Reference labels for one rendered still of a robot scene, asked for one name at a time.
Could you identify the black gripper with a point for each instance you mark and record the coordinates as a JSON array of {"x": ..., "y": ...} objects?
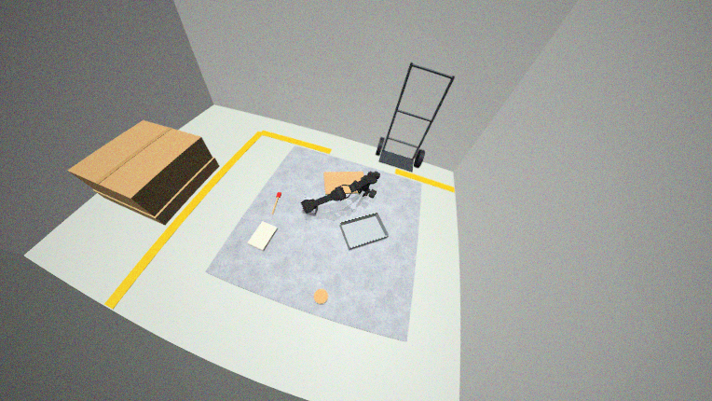
[{"x": 366, "y": 190}]

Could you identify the wooden board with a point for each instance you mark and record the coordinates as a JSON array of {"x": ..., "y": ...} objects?
[{"x": 336, "y": 179}]

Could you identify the cream flat rectangular board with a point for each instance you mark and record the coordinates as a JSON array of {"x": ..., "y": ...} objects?
[{"x": 262, "y": 236}]

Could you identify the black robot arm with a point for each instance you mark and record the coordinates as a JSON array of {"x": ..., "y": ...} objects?
[{"x": 338, "y": 194}]

